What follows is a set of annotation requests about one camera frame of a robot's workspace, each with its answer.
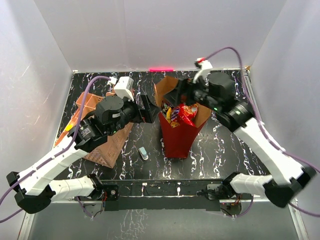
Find aluminium frame rail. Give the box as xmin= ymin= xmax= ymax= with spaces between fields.
xmin=229 ymin=68 xmax=310 ymax=240

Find red paper bag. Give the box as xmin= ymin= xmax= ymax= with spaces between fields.
xmin=154 ymin=76 xmax=212 ymax=159

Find pink tape strip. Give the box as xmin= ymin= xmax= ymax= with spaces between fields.
xmin=148 ymin=67 xmax=174 ymax=72

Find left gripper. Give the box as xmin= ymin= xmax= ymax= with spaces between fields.
xmin=107 ymin=92 xmax=161 ymax=136

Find red candy bag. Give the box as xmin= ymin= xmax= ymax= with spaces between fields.
xmin=169 ymin=103 xmax=198 ymax=128

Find small blue white stapler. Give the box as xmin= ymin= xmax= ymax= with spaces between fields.
xmin=138 ymin=147 xmax=149 ymax=161

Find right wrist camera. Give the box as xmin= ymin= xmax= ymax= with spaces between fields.
xmin=192 ymin=57 xmax=213 ymax=84

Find pink perforated desk organizer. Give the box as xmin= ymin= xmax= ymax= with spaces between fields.
xmin=54 ymin=93 xmax=134 ymax=169

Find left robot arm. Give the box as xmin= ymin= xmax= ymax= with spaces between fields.
xmin=6 ymin=94 xmax=161 ymax=214

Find assorted wrapped candies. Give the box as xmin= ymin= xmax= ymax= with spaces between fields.
xmin=161 ymin=101 xmax=174 ymax=124

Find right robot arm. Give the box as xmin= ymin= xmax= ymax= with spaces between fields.
xmin=171 ymin=72 xmax=317 ymax=208

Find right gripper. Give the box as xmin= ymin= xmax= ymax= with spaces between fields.
xmin=164 ymin=73 xmax=221 ymax=113

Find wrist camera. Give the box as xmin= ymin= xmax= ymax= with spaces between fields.
xmin=192 ymin=57 xmax=213 ymax=84
xmin=109 ymin=76 xmax=134 ymax=102

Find yellow object in organizer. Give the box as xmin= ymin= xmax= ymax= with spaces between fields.
xmin=64 ymin=123 xmax=74 ymax=132

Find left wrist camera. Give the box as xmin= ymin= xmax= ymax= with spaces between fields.
xmin=109 ymin=76 xmax=134 ymax=102

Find black front base bar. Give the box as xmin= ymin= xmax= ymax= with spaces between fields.
xmin=74 ymin=179 xmax=247 ymax=213

